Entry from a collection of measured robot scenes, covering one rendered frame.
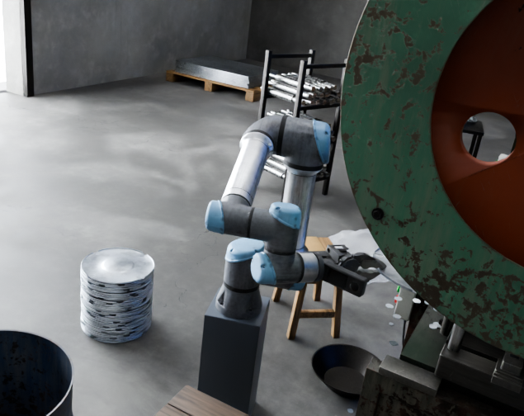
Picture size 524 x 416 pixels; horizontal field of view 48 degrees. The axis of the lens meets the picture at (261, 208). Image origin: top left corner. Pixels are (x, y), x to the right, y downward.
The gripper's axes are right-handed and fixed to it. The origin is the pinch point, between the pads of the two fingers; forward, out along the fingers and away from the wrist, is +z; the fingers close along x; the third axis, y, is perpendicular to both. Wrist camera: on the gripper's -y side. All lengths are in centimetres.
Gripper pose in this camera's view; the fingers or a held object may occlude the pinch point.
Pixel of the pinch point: (383, 269)
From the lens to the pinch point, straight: 154.8
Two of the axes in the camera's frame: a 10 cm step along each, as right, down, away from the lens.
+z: 9.0, 0.2, 4.3
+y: -3.9, -4.1, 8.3
